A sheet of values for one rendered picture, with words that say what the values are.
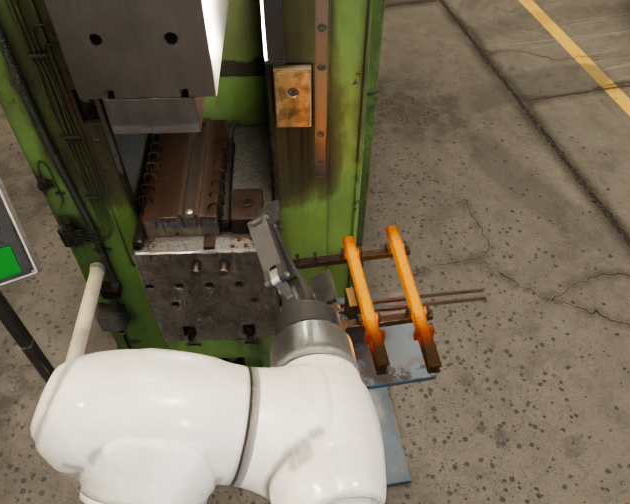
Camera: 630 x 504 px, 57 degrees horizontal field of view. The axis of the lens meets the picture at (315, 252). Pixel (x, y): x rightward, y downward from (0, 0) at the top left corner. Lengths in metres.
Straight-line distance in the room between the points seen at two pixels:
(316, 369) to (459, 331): 2.07
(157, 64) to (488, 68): 3.07
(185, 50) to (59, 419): 0.93
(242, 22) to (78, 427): 1.45
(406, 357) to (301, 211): 0.53
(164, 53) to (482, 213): 2.11
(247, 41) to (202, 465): 1.48
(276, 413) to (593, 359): 2.28
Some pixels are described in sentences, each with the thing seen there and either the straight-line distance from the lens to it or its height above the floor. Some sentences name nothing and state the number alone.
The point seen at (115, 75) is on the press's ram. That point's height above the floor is 1.42.
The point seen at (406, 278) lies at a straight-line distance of 1.48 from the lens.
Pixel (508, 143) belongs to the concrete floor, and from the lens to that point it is 3.54.
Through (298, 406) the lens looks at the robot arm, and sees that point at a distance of 0.50.
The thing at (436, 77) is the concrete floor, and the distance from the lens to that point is 3.97.
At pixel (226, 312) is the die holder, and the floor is 0.63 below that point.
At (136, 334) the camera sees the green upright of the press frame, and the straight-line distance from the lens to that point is 2.36.
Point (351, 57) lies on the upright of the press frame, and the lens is 1.46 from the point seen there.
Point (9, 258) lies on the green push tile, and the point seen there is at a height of 1.02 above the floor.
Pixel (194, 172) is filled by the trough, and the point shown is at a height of 0.99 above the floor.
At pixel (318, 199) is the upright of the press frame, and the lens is 1.73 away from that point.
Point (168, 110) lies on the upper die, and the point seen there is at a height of 1.33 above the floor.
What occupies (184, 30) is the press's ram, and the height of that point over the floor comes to 1.52.
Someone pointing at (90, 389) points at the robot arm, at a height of 1.72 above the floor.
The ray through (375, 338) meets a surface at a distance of 1.36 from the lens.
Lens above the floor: 2.12
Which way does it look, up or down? 50 degrees down
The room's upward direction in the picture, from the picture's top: straight up
